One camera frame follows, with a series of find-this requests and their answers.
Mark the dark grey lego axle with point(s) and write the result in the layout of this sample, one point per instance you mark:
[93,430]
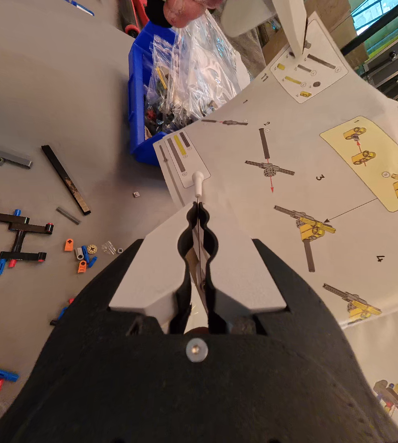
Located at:
[68,215]

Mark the dark metal cabinet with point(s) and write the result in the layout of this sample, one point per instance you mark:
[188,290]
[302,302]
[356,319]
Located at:
[392,62]

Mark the grey lego pin connector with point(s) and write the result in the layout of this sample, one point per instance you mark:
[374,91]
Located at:
[79,253]

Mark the long black lego beam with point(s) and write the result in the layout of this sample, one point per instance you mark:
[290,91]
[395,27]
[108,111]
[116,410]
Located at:
[65,178]

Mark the blue flat object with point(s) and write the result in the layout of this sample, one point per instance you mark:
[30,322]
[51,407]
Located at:
[81,7]

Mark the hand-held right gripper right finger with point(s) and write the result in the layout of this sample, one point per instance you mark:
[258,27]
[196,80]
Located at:
[247,277]

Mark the orange lego connector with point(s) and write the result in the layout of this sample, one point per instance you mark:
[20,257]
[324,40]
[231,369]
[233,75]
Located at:
[68,245]
[82,267]

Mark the clear bag of lego parts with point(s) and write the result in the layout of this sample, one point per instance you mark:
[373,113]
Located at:
[199,76]

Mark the tan lego gear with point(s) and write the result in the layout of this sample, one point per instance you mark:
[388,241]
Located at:
[92,249]

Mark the blue plastic bin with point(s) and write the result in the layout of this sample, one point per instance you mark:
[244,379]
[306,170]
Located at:
[138,103]

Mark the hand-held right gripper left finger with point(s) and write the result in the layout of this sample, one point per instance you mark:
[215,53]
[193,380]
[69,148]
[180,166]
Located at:
[150,273]

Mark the black lego chassis frame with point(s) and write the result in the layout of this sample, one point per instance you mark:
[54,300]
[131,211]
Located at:
[32,228]

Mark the grey lego beam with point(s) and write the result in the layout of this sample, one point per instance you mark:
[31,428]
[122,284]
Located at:
[12,156]

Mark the red and black tool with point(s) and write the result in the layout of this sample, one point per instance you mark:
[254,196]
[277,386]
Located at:
[131,20]

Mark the lego instruction booklet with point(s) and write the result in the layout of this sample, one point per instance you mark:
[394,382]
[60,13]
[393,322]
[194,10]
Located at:
[289,145]

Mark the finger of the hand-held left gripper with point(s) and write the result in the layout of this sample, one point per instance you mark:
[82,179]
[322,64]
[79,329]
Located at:
[290,20]

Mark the black and blue lego piece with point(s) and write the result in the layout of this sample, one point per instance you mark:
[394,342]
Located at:
[62,312]

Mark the person's left hand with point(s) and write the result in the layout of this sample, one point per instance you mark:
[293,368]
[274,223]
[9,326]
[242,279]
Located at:
[185,12]

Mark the blue lego pin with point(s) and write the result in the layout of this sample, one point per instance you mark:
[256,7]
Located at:
[4,375]
[92,262]
[85,254]

